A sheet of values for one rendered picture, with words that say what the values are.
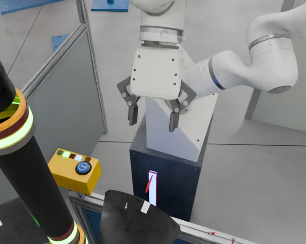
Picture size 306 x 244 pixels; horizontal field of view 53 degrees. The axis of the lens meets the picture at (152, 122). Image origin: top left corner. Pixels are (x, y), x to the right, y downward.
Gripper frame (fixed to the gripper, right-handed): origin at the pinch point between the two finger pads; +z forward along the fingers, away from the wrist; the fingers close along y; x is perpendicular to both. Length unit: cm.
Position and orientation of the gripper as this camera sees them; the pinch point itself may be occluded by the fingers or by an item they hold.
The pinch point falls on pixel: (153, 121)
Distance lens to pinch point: 63.8
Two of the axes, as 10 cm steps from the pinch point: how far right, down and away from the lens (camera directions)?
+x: -2.7, 1.8, -9.4
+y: -9.6, -1.5, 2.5
